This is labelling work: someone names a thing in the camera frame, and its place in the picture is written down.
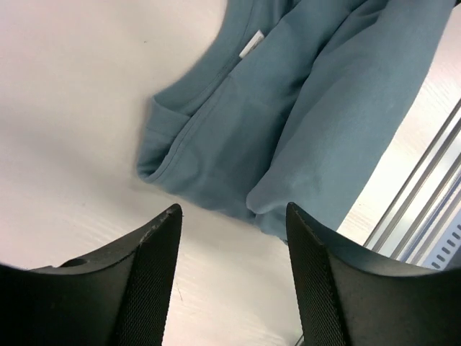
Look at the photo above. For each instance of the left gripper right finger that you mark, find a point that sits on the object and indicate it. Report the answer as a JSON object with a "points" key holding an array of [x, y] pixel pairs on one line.
{"points": [[350, 295]]}

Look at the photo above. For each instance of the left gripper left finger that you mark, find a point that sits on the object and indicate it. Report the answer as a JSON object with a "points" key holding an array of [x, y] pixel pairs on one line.
{"points": [[118, 294]]}

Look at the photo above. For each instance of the blue-grey t-shirt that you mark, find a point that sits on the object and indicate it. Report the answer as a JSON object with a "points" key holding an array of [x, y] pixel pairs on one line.
{"points": [[294, 102]]}

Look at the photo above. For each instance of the aluminium front rail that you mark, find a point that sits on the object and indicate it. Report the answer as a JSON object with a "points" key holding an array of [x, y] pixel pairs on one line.
{"points": [[426, 205]]}

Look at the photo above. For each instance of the light blue cable duct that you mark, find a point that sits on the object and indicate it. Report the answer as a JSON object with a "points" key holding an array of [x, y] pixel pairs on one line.
{"points": [[447, 251]]}

